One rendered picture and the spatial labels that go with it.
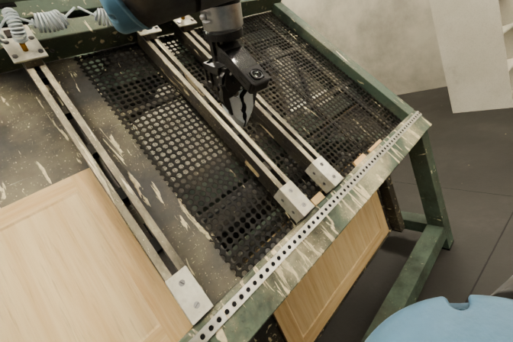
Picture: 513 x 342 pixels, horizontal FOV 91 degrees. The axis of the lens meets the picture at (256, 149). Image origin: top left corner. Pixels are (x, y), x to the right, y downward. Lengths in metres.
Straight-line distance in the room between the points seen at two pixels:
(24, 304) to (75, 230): 0.18
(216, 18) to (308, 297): 1.16
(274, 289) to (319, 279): 0.55
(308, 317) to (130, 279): 0.82
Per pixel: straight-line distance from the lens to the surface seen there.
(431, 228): 1.93
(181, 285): 0.76
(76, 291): 0.85
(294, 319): 1.29
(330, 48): 1.71
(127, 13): 0.35
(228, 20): 0.49
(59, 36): 1.30
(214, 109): 1.05
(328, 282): 1.41
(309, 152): 1.04
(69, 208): 0.92
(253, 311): 0.80
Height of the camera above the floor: 1.39
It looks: 14 degrees down
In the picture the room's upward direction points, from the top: 23 degrees counter-clockwise
